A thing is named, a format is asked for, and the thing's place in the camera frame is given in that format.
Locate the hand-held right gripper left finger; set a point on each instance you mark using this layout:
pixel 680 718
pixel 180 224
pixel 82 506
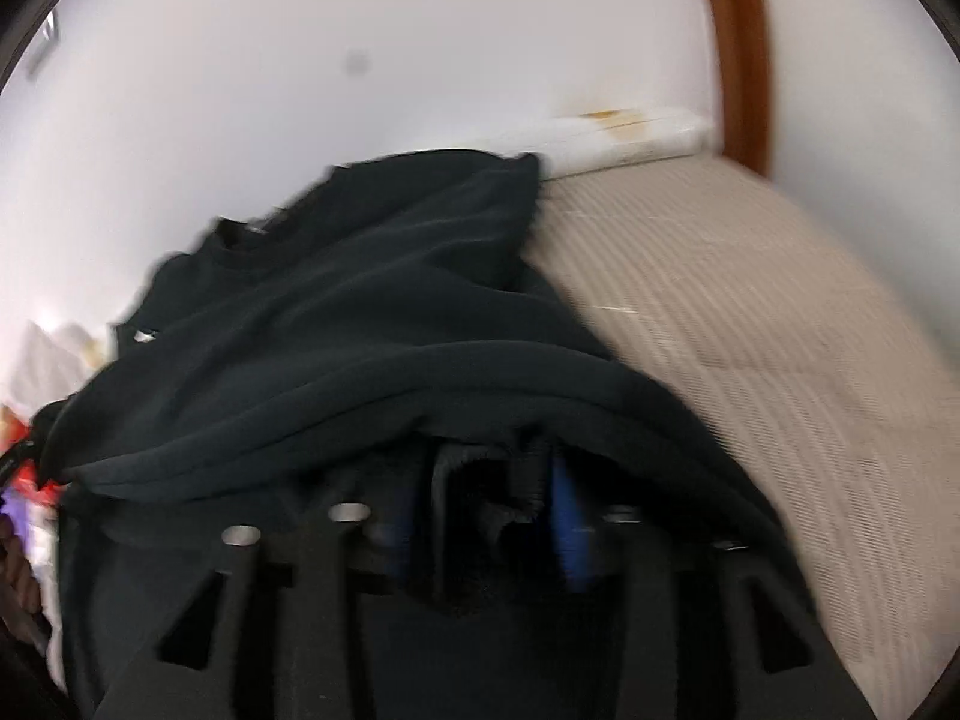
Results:
pixel 390 532

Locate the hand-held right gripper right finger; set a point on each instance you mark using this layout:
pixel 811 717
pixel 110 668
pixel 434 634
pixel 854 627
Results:
pixel 570 525

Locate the black sweatshirt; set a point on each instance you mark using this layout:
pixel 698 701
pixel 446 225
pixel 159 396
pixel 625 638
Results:
pixel 360 315

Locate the person's left hand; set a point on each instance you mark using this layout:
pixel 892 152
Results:
pixel 19 585

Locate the striped bed mattress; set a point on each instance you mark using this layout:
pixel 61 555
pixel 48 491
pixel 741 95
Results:
pixel 750 315

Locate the red paper shopping bag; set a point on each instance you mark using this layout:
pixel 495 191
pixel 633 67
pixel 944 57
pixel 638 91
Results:
pixel 26 476

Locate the purple cloth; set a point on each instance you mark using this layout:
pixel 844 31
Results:
pixel 11 517

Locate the white pillow with yellow print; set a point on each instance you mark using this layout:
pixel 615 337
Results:
pixel 615 139

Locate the brown wooden door frame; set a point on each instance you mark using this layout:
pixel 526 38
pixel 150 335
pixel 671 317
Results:
pixel 739 52

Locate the white wall light switch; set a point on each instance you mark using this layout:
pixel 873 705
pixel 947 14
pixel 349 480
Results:
pixel 45 45

